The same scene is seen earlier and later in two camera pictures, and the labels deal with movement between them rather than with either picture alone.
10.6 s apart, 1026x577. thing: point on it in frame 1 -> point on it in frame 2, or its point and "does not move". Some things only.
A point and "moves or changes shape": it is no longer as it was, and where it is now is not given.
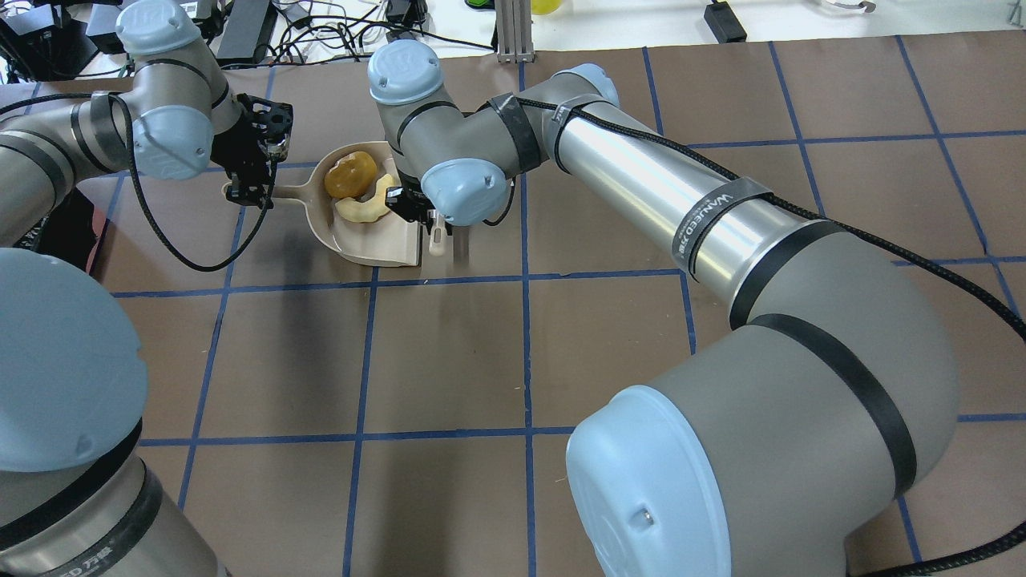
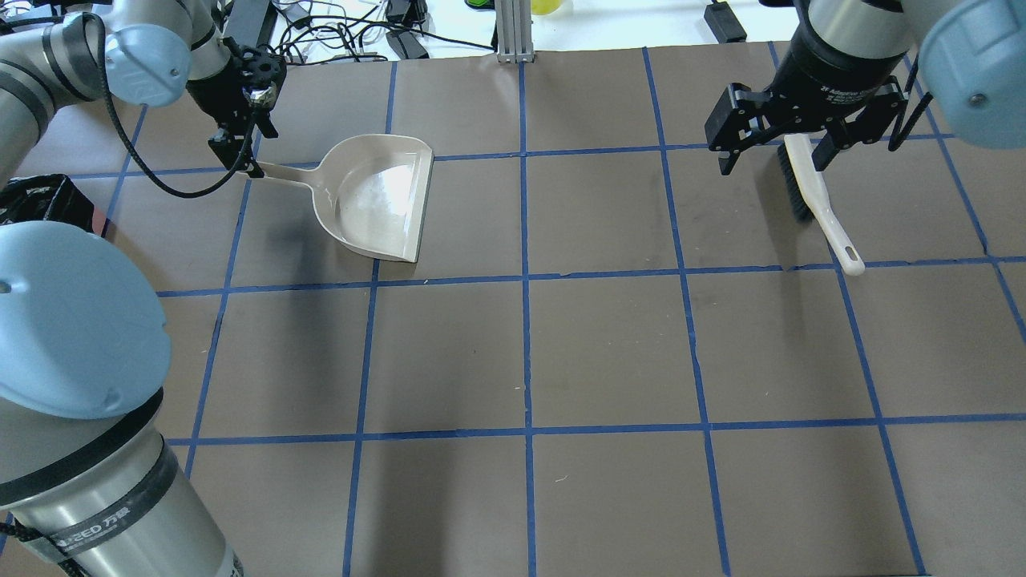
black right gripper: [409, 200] -> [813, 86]
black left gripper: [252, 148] -> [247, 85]
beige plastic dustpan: [386, 239] moves or changes shape
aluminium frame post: [514, 31] does not move
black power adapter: [724, 24] does not move
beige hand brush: [437, 249] -> [809, 200]
